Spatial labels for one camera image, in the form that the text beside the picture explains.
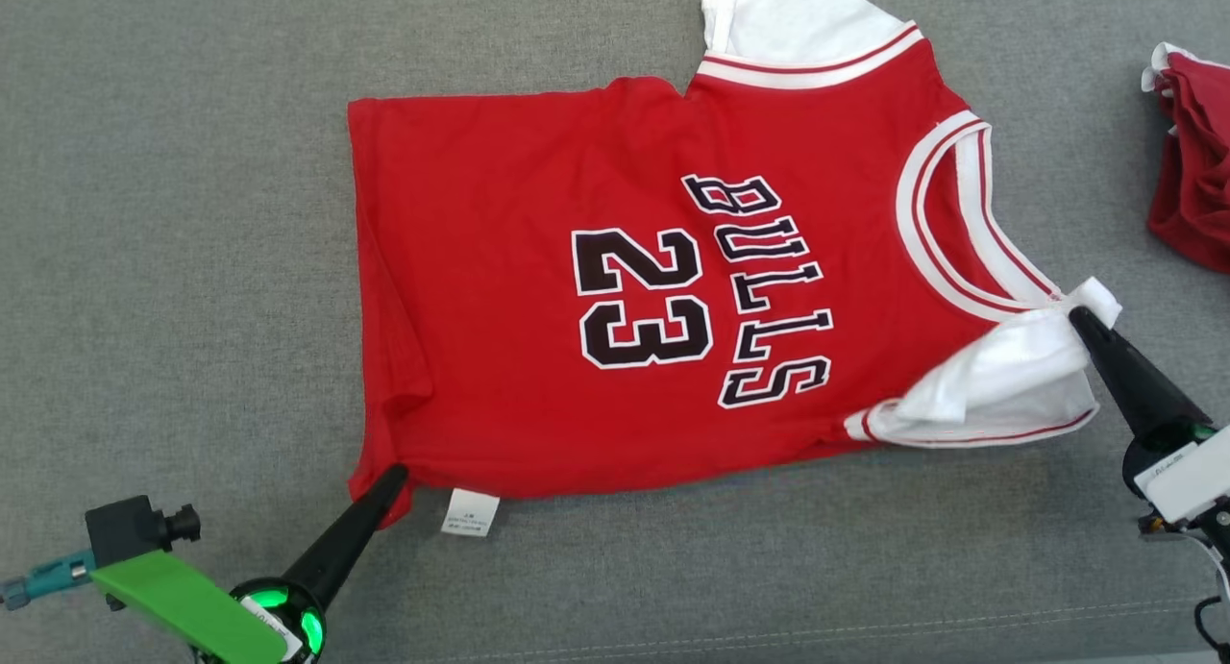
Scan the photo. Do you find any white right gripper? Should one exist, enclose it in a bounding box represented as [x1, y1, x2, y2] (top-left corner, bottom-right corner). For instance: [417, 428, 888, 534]
[1068, 305, 1230, 538]

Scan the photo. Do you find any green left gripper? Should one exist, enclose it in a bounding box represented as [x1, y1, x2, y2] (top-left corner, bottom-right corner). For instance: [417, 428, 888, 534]
[89, 463, 410, 664]

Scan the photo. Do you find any red garment with white stripe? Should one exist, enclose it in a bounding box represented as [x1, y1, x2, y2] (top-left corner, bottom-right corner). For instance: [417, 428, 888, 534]
[1141, 41, 1230, 276]

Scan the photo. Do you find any red Bulls 23 jersey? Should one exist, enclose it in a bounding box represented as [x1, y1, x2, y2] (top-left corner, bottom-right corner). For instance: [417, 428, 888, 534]
[346, 0, 1123, 539]

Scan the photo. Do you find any grey fabric sofa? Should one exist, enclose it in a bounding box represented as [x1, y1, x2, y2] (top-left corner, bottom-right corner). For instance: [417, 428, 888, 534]
[0, 0, 1230, 664]

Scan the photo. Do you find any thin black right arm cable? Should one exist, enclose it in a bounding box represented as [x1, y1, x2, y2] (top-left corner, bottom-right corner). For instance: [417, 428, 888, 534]
[1190, 537, 1230, 661]

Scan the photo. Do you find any teal left camera connector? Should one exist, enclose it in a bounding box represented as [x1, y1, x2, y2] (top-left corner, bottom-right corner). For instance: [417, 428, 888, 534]
[0, 549, 97, 613]

